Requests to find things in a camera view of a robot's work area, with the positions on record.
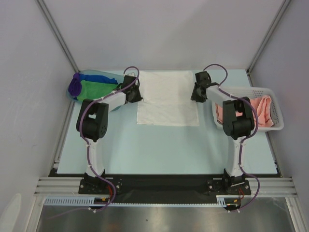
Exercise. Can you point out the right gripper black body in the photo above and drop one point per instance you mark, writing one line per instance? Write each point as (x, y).
(196, 93)

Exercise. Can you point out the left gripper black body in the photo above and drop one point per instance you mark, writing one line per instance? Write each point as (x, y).
(136, 96)

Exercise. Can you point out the white towel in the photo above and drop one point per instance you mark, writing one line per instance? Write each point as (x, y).
(166, 99)

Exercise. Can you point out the pink striped towel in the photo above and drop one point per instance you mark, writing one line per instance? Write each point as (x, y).
(261, 105)

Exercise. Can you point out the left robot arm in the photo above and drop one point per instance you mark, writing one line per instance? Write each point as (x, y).
(92, 124)

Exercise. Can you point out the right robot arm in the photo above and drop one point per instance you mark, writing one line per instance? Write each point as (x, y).
(238, 124)

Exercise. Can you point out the translucent blue towel tray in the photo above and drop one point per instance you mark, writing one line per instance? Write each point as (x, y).
(87, 72)

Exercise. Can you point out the blue towel in tray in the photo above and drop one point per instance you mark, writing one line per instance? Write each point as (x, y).
(97, 79)

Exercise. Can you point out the green towel in tray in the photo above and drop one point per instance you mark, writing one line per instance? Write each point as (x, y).
(94, 90)

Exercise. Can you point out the white perforated plastic basket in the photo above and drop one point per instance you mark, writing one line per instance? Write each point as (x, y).
(275, 104)

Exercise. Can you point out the purple towel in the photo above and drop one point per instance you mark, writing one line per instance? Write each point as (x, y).
(75, 86)

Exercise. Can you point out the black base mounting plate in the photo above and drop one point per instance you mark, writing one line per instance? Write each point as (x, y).
(173, 188)

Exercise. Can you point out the slotted white cable duct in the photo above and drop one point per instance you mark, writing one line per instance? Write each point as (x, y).
(90, 201)

